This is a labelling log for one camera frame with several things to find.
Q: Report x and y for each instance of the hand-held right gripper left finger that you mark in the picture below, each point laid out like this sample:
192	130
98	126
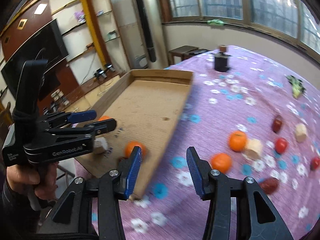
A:
133	170

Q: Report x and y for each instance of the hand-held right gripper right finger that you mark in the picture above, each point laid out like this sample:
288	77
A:
193	170

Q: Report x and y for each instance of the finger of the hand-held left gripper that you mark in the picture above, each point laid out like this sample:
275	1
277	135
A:
105	126
82	116

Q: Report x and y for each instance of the orange mandarin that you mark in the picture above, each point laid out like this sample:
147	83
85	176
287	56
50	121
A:
131	147
103	118
221	163
238	140

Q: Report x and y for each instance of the white cylindrical yam piece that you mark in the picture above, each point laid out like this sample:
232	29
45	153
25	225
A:
300	132
254	148
100	146

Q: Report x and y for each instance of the shallow cardboard box tray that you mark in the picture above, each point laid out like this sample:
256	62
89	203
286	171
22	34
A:
150	110

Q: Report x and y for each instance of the red tomato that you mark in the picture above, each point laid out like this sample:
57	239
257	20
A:
281	145
315	163

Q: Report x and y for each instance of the person's left forearm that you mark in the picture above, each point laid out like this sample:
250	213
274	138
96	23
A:
10	210

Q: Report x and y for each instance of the person's left hand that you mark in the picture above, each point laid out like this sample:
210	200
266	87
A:
20	180

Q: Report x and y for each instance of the white power strip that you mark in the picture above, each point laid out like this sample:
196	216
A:
57	94

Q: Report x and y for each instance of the black handheld device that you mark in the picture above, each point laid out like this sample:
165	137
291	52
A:
100	73
109	67

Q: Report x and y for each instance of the small brown box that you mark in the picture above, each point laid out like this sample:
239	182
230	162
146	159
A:
90	46

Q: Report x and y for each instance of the purple flowered tablecloth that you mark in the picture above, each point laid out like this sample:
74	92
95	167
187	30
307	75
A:
225	105

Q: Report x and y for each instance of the small white appliance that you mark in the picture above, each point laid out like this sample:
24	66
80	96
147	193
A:
140	61

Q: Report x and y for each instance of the black flat television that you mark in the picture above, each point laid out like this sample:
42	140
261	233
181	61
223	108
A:
32	55

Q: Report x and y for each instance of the small white green box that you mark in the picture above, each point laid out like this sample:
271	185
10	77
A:
112	34

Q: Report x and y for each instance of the purple plush toy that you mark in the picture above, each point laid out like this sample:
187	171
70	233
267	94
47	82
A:
80	16

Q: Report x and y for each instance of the black motor with brown cap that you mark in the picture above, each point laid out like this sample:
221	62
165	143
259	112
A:
221	63

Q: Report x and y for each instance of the square ceiling light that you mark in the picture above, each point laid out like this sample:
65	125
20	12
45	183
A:
41	8

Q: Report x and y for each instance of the black flat device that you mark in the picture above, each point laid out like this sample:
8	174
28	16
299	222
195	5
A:
197	53

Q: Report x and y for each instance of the silver tower air conditioner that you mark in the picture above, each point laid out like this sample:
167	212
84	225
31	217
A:
155	17

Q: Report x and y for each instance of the green leafy bunch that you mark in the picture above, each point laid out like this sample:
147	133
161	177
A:
296	86

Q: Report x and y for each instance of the green cloth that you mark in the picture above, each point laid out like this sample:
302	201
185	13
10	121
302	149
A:
215	22

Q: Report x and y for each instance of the wall shelf unit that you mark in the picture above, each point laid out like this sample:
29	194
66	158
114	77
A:
75	37

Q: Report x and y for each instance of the yellow wooden post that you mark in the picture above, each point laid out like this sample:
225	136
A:
92	25

